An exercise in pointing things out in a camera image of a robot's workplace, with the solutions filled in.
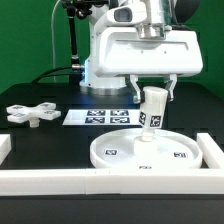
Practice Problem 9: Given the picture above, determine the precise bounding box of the white right fence block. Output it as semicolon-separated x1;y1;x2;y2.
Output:
197;133;224;169

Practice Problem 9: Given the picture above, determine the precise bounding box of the black cable on table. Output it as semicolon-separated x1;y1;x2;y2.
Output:
30;65;83;84

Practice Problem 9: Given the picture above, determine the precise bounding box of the white round table top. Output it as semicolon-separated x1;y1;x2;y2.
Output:
90;128;203;170

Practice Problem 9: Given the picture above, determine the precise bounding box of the white cross-shaped table base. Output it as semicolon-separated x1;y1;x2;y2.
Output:
6;102;61;128

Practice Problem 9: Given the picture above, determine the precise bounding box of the white marker sheet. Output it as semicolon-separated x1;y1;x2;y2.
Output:
63;109;139;126

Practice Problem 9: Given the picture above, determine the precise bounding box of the white fence block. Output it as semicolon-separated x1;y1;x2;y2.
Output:
197;133;224;169
0;134;11;165

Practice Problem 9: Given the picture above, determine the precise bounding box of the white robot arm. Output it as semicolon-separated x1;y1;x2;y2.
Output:
81;0;203;103

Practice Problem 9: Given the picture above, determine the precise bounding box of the white left fence block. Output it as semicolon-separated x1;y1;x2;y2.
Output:
0;134;11;165

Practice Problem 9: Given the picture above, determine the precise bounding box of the black camera stand pole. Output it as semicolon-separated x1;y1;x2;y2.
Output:
61;0;109;85

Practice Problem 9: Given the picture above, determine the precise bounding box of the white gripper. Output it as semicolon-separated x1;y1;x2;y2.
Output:
91;5;203;104

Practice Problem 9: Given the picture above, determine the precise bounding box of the grey hanging cable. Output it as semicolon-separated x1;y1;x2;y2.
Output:
50;0;64;69

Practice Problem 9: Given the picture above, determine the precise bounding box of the white front fence bar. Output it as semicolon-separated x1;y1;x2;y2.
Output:
0;169;224;196

